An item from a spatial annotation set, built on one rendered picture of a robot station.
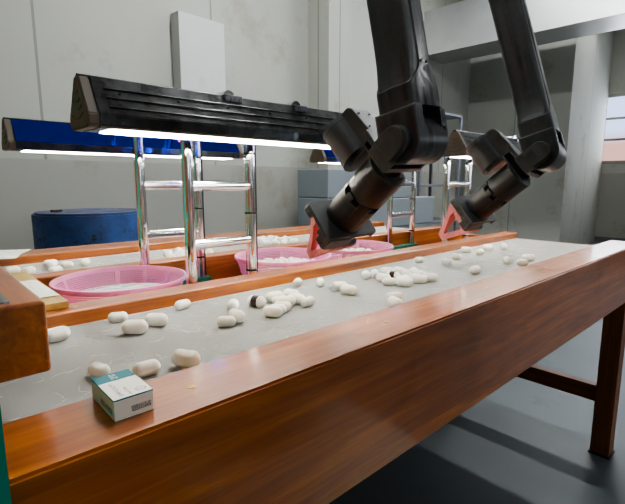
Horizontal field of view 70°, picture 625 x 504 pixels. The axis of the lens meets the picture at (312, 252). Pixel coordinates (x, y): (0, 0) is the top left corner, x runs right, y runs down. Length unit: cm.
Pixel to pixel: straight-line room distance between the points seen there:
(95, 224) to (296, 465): 200
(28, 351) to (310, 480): 33
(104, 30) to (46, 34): 35
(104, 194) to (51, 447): 287
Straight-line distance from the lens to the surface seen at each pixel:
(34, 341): 50
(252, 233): 101
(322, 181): 364
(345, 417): 58
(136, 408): 45
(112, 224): 243
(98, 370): 59
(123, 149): 128
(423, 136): 54
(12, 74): 317
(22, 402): 58
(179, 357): 59
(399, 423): 68
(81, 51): 333
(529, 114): 90
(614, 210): 865
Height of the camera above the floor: 97
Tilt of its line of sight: 9 degrees down
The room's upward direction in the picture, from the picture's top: straight up
